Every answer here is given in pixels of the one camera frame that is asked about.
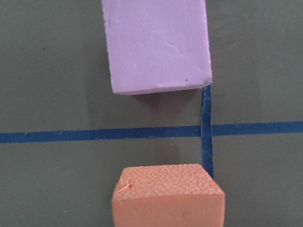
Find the orange foam block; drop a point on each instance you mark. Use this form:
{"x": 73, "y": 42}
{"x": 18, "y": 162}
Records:
{"x": 167, "y": 196}

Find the blue tape line lengthwise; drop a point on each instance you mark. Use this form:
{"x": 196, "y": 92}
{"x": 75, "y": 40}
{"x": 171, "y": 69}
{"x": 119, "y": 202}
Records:
{"x": 206, "y": 131}

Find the pink foam block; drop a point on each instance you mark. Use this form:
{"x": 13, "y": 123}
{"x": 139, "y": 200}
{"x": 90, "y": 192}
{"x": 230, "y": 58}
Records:
{"x": 157, "y": 45}

